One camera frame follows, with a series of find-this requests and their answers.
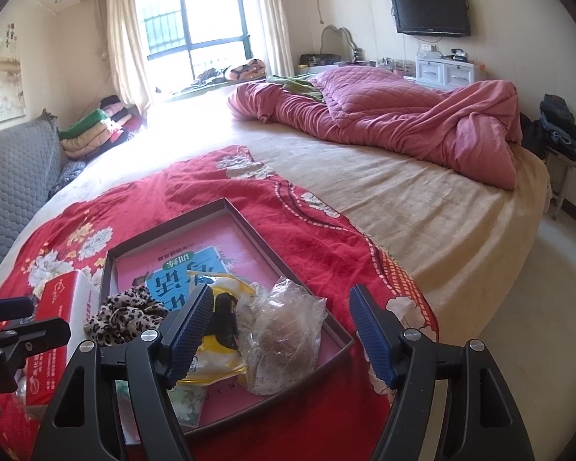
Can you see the cream wooden chair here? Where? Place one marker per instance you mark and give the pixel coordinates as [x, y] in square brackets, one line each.
[564, 177]

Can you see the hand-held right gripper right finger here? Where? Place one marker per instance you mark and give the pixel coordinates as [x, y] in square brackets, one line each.
[372, 341]

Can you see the black bag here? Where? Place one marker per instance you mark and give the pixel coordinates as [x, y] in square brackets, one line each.
[533, 137]

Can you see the clear plastic bag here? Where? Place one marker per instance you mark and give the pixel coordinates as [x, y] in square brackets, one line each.
[283, 326]

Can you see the red floral blanket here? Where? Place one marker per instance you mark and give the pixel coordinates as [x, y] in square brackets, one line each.
[173, 192]

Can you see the floral wall painting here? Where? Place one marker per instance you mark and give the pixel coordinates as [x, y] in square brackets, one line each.
[2, 81]

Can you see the dark floral cushion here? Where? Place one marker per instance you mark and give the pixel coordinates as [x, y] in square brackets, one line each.
[67, 175]

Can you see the stack of folded blankets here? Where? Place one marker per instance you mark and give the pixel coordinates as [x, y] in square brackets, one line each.
[91, 134]

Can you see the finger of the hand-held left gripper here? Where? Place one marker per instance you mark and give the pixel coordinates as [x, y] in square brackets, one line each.
[7, 308]
[33, 336]

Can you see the dark shallow tray pink bottom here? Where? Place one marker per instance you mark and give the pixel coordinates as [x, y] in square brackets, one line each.
[240, 235]

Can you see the red tissue box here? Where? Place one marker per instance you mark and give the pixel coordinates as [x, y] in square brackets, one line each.
[57, 293]

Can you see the pile of dark clothes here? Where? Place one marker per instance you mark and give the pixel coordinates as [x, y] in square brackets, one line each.
[559, 125]

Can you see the green white tissue packet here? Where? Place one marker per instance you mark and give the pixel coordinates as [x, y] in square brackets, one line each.
[187, 403]

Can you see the pink quilted duvet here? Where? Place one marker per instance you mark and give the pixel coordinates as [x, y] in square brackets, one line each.
[389, 120]

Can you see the green blanket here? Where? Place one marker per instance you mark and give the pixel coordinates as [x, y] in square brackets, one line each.
[297, 86]

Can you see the white dressing table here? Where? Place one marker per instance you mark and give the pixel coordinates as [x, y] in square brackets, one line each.
[312, 69]

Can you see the bed with beige sheet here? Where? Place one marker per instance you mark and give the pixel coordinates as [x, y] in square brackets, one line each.
[389, 201]

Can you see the orange dark rolled blanket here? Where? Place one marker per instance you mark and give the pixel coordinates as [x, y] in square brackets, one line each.
[245, 69]

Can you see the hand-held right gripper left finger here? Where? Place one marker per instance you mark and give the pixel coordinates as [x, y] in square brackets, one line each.
[187, 336]

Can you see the yellow white plastic bag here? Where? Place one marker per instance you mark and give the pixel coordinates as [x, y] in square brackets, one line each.
[213, 366]

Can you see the black framed window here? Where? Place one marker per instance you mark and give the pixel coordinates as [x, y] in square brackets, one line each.
[192, 24]

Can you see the heart shaped mirror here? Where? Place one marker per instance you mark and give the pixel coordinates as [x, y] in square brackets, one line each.
[333, 41]

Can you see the black wall television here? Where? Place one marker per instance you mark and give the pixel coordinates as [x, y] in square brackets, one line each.
[429, 9]

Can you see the leopard print scrunchie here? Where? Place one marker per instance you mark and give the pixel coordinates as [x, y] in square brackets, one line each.
[120, 317]

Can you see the cream curtain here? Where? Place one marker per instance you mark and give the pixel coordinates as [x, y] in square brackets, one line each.
[273, 19]
[125, 48]

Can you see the white drawer cabinet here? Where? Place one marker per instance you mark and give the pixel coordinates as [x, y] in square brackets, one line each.
[444, 73]

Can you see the grey quilted headboard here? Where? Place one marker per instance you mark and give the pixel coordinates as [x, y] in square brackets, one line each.
[14, 187]

